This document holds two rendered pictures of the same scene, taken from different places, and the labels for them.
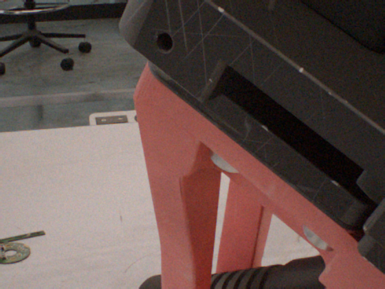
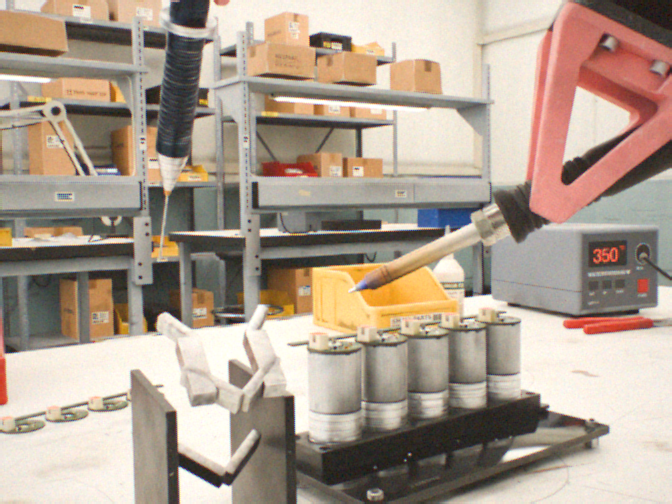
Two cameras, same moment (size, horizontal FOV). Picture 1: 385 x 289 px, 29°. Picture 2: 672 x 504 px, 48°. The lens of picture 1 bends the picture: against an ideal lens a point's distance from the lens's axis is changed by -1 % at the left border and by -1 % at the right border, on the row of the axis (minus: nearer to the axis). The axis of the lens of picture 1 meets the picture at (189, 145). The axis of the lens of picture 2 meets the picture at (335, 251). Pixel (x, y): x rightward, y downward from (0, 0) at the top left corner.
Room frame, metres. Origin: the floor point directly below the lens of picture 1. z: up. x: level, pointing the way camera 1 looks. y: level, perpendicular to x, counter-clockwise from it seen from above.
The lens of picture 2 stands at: (-0.09, 0.21, 0.88)
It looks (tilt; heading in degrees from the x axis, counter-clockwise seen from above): 4 degrees down; 334
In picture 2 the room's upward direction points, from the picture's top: 1 degrees counter-clockwise
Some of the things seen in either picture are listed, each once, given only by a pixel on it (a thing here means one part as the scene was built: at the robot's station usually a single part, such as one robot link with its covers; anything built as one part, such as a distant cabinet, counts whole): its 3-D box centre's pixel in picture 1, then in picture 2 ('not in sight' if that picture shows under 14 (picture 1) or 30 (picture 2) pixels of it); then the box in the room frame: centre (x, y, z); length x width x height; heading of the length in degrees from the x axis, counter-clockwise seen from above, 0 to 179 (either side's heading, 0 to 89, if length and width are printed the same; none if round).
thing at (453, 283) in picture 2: not in sight; (448, 271); (0.58, -0.25, 0.80); 0.03 x 0.03 x 0.10
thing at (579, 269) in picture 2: not in sight; (571, 267); (0.56, -0.40, 0.80); 0.15 x 0.12 x 0.10; 178
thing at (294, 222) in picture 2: not in sight; (299, 221); (2.86, -1.05, 0.80); 0.15 x 0.12 x 0.10; 29
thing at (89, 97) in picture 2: not in sight; (113, 178); (4.47, -0.55, 1.04); 1.20 x 0.45 x 2.08; 100
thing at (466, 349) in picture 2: not in sight; (462, 371); (0.23, -0.02, 0.79); 0.02 x 0.02 x 0.05
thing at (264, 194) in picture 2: not in sight; (383, 196); (2.77, -1.41, 0.90); 1.30 x 0.06 x 0.12; 100
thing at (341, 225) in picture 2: not in sight; (349, 225); (2.93, -1.32, 0.77); 0.24 x 0.16 x 0.04; 99
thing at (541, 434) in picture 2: not in sight; (450, 451); (0.20, 0.01, 0.76); 0.16 x 0.07 x 0.01; 102
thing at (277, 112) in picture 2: not in sight; (311, 176); (4.71, -1.93, 1.06); 1.20 x 0.45 x 2.12; 100
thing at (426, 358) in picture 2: not in sight; (423, 380); (0.22, 0.01, 0.79); 0.02 x 0.02 x 0.05
